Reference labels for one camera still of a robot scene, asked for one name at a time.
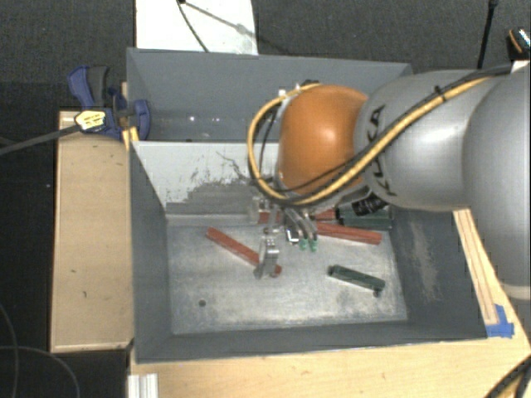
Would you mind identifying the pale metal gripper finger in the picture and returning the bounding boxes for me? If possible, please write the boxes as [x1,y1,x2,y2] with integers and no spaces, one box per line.
[253,238,270,280]
[267,239,282,278]

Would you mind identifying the red-brown flat block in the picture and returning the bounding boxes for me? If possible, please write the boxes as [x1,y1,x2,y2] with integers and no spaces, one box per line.
[314,221,383,247]
[258,208,338,225]
[205,226,284,276]

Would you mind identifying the grey metal bin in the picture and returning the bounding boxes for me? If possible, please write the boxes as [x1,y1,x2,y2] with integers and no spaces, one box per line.
[125,46,489,365]

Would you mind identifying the dark green flat block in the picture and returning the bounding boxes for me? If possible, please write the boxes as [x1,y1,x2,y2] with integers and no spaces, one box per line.
[336,206,393,231]
[327,264,387,299]

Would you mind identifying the pale wood board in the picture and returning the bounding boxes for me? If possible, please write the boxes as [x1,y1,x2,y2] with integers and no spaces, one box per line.
[50,109,135,354]

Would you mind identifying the black cylinder on white bracket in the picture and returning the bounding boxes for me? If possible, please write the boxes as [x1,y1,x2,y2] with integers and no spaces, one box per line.
[350,195,385,218]

